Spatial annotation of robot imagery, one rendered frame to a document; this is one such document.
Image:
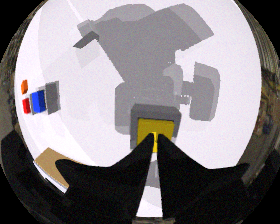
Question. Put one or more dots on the yellow button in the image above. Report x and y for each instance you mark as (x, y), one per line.
(156, 119)

